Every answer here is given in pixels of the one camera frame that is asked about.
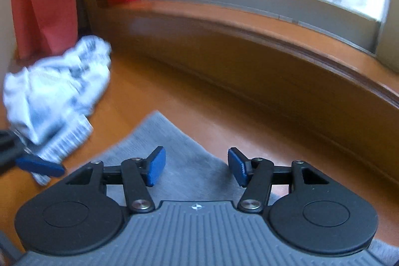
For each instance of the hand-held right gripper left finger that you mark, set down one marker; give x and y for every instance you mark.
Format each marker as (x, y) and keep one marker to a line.
(156, 166)

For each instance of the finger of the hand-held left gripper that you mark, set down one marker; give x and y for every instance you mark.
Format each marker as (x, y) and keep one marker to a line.
(40, 167)

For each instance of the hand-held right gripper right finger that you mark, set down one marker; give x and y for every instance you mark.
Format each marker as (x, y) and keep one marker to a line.
(238, 166)

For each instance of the grey fleece-lined pants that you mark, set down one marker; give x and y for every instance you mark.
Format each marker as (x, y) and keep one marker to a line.
(187, 153)

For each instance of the white and blue patterned cloth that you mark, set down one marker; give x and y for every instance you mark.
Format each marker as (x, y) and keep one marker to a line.
(53, 91)

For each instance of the wooden window sill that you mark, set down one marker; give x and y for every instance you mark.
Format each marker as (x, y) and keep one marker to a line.
(249, 66)

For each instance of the red and white curtain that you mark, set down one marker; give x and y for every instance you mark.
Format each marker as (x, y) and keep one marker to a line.
(43, 4)

